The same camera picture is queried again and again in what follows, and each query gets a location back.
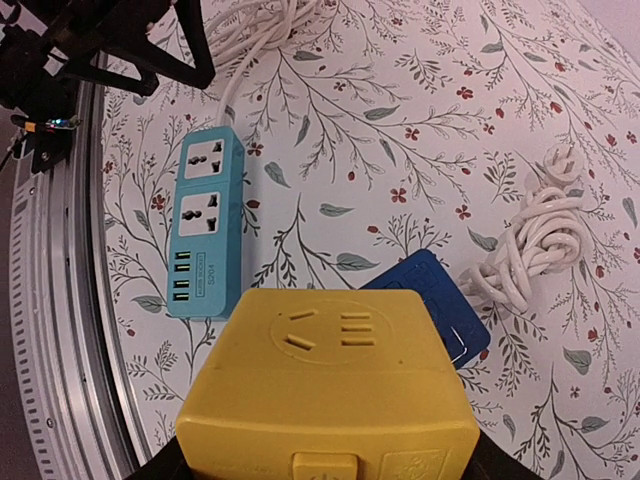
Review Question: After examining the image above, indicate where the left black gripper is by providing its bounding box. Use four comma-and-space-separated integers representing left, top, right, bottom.
1, 1, 215, 110

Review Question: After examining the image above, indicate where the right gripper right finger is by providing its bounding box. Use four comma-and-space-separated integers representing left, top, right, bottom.
462, 432, 538, 480

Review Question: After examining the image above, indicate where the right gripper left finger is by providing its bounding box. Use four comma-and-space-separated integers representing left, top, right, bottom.
126, 436, 194, 480

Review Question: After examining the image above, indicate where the blue cube socket adapter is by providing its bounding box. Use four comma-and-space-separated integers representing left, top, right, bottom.
362, 249, 490, 370

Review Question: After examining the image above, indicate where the yellow cube socket adapter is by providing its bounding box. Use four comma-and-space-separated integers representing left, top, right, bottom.
176, 289, 480, 479

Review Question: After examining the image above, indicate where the teal power strip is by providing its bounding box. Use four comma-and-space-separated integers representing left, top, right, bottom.
167, 126, 245, 321

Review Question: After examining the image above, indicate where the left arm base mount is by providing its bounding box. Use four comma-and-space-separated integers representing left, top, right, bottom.
1, 114, 82, 174

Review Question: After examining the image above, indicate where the white coiled cable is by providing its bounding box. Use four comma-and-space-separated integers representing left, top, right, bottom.
199, 0, 321, 131

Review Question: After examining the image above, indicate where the aluminium front rail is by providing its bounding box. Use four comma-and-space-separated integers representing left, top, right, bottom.
8, 82, 149, 479

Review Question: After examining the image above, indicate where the white purple-strip cable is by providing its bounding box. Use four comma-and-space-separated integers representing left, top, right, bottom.
457, 143, 587, 314

